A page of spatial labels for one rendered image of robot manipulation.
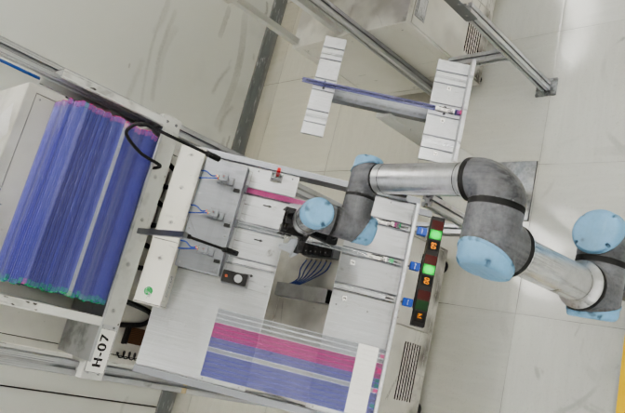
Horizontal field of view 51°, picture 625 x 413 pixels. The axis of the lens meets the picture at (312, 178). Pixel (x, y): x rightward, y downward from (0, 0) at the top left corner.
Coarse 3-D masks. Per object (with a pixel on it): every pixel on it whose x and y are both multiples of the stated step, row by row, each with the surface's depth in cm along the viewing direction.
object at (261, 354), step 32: (224, 320) 192; (256, 320) 192; (224, 352) 189; (256, 352) 189; (288, 352) 189; (320, 352) 189; (352, 352) 189; (384, 352) 189; (256, 384) 187; (288, 384) 187; (320, 384) 187; (352, 384) 187
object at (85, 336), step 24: (72, 72) 170; (72, 96) 186; (120, 96) 180; (144, 192) 185; (120, 264) 179; (288, 288) 236; (312, 288) 227; (48, 312) 165; (72, 312) 169; (96, 312) 179; (72, 336) 183; (96, 336) 174; (96, 360) 178
